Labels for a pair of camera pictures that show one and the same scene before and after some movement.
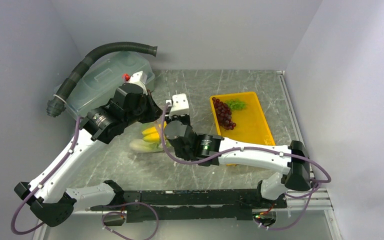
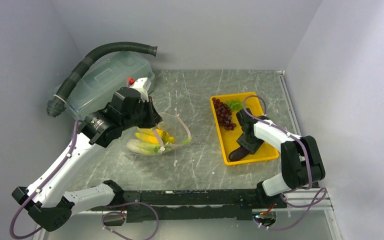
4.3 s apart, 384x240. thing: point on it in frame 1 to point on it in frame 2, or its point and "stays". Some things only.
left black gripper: [155, 112] stays
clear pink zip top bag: [143, 137] stays
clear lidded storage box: [95, 84] stays
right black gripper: [184, 117] to [252, 148]
